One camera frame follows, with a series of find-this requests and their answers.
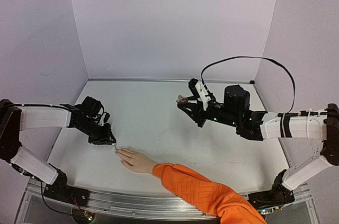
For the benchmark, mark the nail polish bottle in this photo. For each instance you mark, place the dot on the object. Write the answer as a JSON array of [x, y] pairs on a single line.
[[182, 100]]

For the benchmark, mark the aluminium table rail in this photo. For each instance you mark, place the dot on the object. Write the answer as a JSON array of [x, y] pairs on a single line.
[[207, 81]]

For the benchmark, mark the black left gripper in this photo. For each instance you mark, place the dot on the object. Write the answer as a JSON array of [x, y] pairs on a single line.
[[106, 139]]

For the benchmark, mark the mannequin hand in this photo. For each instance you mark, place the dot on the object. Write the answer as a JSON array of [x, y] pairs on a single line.
[[135, 161]]

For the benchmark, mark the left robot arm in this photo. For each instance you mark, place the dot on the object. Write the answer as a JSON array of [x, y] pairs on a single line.
[[88, 117]]

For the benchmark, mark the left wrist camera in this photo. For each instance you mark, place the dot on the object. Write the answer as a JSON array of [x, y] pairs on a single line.
[[104, 118]]

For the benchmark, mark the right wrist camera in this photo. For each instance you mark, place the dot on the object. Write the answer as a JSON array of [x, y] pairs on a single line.
[[201, 92]]

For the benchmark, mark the front aluminium frame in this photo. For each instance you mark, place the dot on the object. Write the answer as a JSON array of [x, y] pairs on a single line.
[[107, 207]]

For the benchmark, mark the orange sleeve forearm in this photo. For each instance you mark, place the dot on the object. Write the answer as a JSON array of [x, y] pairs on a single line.
[[209, 197]]

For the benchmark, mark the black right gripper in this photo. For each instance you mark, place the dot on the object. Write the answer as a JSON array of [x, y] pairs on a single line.
[[201, 114]]

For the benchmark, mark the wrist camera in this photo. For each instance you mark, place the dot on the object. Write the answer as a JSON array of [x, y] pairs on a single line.
[[201, 92], [104, 118]]

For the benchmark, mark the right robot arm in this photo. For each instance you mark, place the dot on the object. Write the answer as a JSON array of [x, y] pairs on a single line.
[[234, 111]]

